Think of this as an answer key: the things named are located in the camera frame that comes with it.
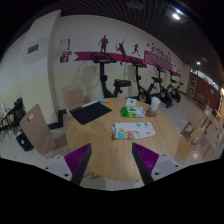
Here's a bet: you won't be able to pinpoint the plain wooden chair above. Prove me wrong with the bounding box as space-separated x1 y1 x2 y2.
61 84 86 113

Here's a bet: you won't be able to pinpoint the black exercise bike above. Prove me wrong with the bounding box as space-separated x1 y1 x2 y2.
129 57 158 105
90 52 132 99
166 69 185 104
151 64 174 109

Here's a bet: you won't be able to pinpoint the black bin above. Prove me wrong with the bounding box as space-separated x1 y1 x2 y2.
15 130 34 152

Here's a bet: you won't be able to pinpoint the wall posters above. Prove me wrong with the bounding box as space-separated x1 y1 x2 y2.
59 38 73 64

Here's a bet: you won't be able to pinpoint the black mouse pad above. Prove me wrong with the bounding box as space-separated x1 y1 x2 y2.
68 101 113 126

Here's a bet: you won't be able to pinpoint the dark wall sign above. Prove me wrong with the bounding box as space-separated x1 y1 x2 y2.
27 43 40 55

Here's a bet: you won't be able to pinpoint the white towel with colourful print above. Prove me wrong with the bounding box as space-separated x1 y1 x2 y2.
111 121 157 140

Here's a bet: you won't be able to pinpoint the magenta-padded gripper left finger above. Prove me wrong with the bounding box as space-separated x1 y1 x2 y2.
42 143 93 186

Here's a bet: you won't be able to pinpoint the white tissue pack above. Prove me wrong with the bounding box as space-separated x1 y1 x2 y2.
124 97 138 108

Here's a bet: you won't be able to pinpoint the wooden chair with handle hole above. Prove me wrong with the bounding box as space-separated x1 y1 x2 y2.
18 103 68 156

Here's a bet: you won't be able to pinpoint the green wet wipes pack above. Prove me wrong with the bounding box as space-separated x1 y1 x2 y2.
120 106 147 119

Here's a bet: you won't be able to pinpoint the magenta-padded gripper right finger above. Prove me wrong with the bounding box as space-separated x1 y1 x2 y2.
131 142 184 186

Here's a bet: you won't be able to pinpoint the white cup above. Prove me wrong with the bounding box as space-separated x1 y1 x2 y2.
148 96 162 114

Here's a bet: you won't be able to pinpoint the wooden coaster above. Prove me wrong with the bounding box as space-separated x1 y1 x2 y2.
145 109 158 118

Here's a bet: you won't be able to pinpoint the blue and orange marker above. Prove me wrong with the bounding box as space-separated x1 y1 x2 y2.
96 97 111 104

